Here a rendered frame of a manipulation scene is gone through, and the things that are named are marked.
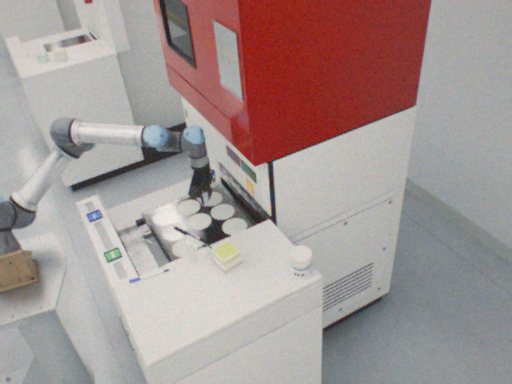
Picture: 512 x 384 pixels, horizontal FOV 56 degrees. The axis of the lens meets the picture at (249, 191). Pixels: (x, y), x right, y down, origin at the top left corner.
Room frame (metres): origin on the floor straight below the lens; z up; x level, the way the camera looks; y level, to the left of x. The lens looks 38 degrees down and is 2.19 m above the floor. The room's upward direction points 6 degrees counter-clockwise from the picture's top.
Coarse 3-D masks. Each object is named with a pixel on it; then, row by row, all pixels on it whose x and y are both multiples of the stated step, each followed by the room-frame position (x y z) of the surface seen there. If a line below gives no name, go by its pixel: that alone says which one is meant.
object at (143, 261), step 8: (128, 248) 1.39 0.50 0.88; (136, 248) 1.38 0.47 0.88; (144, 248) 1.38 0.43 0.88; (136, 256) 1.34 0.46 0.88; (144, 256) 1.34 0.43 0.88; (152, 256) 1.33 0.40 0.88; (136, 264) 1.30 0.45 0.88; (144, 264) 1.29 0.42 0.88; (152, 264) 1.29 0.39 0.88; (144, 272) 1.25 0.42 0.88
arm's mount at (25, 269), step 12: (12, 252) 1.31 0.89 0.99; (24, 252) 1.35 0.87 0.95; (0, 264) 1.29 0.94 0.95; (12, 264) 1.30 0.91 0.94; (24, 264) 1.32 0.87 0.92; (36, 264) 1.41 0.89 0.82; (0, 276) 1.29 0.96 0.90; (12, 276) 1.30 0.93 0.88; (24, 276) 1.31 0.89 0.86; (36, 276) 1.34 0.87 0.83; (0, 288) 1.28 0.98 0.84; (12, 288) 1.29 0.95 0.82
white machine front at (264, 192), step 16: (192, 112) 2.01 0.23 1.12; (208, 128) 1.85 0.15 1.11; (208, 144) 1.88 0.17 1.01; (224, 144) 1.71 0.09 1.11; (224, 160) 1.73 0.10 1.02; (240, 160) 1.58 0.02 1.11; (240, 176) 1.60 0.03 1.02; (256, 176) 1.46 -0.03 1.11; (272, 176) 1.39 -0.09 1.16; (256, 192) 1.48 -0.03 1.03; (272, 192) 1.39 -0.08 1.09; (272, 208) 1.39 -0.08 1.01
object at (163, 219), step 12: (156, 216) 1.54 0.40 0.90; (168, 216) 1.54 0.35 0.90; (180, 216) 1.53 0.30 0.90; (240, 216) 1.49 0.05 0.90; (156, 228) 1.47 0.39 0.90; (168, 228) 1.46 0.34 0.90; (180, 228) 1.46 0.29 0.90; (216, 228) 1.43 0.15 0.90; (168, 240) 1.39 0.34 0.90; (204, 240) 1.37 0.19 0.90; (216, 240) 1.36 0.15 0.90; (168, 252) 1.32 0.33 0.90
